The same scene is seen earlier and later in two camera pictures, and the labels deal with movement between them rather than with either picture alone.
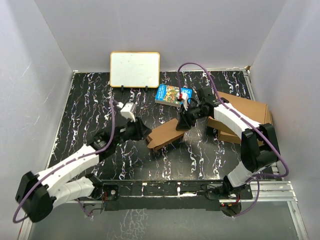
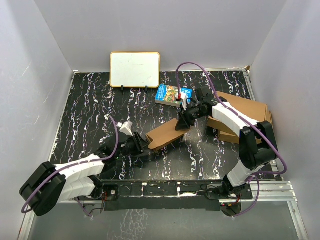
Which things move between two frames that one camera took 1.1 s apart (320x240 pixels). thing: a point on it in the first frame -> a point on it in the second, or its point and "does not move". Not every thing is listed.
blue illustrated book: [169, 95] does not move
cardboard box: [164, 134] does not move
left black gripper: [141, 130] -> [139, 148]
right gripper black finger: [186, 121] does not move
